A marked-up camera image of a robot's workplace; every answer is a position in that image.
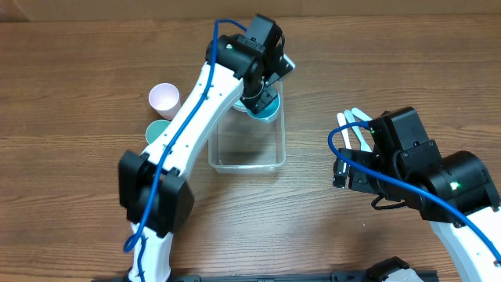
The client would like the blue plastic cup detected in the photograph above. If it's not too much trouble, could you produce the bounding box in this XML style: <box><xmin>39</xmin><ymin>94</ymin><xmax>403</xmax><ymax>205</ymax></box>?
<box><xmin>247</xmin><ymin>95</ymin><xmax>281</xmax><ymax>123</ymax></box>

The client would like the pink plastic cup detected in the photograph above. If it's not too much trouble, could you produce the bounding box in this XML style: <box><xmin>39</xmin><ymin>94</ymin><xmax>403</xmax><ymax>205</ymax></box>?
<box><xmin>148</xmin><ymin>83</ymin><xmax>181</xmax><ymax>120</ymax></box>

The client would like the green plastic bowl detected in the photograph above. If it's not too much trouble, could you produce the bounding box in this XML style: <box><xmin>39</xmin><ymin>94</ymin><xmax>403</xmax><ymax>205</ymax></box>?
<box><xmin>232</xmin><ymin>100</ymin><xmax>247</xmax><ymax>112</ymax></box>

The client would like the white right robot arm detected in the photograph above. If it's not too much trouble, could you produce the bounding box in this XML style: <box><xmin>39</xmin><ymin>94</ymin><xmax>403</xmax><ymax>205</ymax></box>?
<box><xmin>328</xmin><ymin>107</ymin><xmax>500</xmax><ymax>281</ymax></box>

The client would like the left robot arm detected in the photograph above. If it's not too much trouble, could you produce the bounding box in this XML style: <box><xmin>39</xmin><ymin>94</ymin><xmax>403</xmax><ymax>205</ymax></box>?
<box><xmin>118</xmin><ymin>14</ymin><xmax>295</xmax><ymax>281</ymax></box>

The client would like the clear plastic container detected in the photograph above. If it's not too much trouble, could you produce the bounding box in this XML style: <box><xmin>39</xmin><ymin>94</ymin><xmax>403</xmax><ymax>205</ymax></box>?
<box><xmin>208</xmin><ymin>81</ymin><xmax>286</xmax><ymax>174</ymax></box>

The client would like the green plastic fork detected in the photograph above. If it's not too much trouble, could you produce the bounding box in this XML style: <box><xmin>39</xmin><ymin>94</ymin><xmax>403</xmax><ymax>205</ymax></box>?
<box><xmin>344</xmin><ymin>110</ymin><xmax>372</xmax><ymax>152</ymax></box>

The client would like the white plastic spoon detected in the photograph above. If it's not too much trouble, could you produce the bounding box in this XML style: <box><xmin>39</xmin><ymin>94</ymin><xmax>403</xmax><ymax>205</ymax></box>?
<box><xmin>337</xmin><ymin>113</ymin><xmax>351</xmax><ymax>149</ymax></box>

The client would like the blue plastic fork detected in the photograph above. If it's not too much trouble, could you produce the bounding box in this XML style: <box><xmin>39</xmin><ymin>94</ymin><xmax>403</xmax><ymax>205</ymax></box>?
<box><xmin>351</xmin><ymin>107</ymin><xmax>373</xmax><ymax>121</ymax></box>

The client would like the green plastic cup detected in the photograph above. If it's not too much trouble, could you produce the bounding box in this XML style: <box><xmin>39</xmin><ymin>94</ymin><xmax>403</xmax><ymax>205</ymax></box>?
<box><xmin>145</xmin><ymin>119</ymin><xmax>170</xmax><ymax>144</ymax></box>

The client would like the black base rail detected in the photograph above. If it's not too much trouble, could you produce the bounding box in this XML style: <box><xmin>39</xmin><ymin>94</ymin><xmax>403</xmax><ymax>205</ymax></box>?
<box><xmin>92</xmin><ymin>256</ymin><xmax>439</xmax><ymax>282</ymax></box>

